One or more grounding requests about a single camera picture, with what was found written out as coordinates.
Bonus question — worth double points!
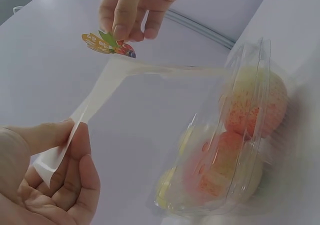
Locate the person's left hand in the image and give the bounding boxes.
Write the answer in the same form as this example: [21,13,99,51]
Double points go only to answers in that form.
[0,118,102,225]

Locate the person's right hand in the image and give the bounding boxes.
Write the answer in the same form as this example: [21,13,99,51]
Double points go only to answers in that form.
[98,0,181,43]

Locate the white label strip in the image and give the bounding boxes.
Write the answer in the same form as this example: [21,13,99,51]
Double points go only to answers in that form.
[33,29,235,190]

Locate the clear plastic clamshell box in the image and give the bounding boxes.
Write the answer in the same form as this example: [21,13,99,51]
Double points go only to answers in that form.
[149,36,302,217]

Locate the red yellow apple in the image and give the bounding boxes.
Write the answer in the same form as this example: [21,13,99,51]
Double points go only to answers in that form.
[219,66,289,139]
[154,131,264,209]

